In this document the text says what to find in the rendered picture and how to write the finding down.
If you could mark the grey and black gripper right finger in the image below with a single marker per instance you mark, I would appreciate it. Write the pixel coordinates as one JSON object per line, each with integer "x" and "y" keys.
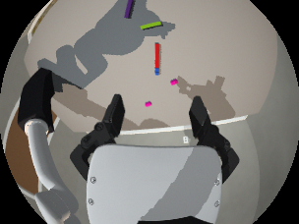
{"x": 208, "y": 135}

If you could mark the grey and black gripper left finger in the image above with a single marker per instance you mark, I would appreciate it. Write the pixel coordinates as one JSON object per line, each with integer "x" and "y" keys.
{"x": 104, "y": 133}

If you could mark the purple rod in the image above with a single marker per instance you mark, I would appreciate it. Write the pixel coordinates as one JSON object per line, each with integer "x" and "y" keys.
{"x": 128, "y": 9}

